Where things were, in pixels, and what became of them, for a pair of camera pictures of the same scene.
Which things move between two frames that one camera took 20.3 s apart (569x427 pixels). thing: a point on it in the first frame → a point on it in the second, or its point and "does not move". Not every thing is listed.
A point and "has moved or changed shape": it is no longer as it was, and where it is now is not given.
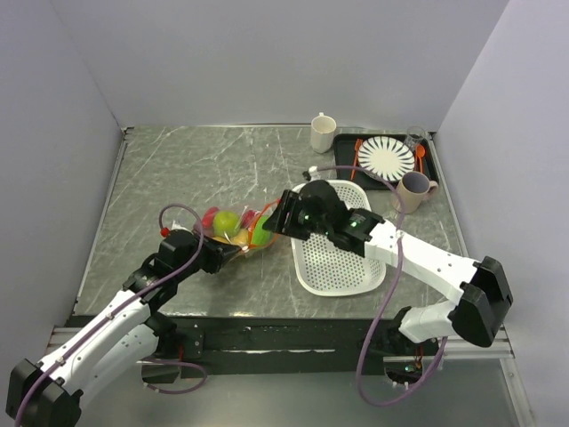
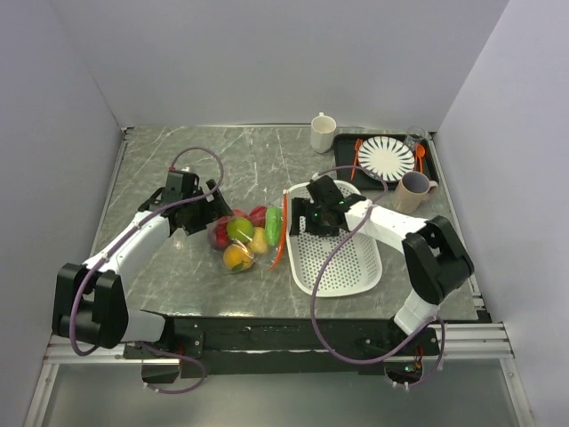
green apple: [226, 221] has moved or changed shape
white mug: [322, 134] does not move
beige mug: [414, 188] does not move
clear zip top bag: [243, 228] has moved or changed shape
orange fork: [357, 144] does not move
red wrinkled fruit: [249, 218] has moved or changed shape
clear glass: [414, 137] does not move
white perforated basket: [323, 268] does not move
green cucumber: [260, 236] has moved or changed shape
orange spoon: [420, 152] does not move
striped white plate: [386, 157] does not move
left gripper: [218, 255] → [220, 208]
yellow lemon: [242, 237] → [258, 244]
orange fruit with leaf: [234, 240] → [237, 258]
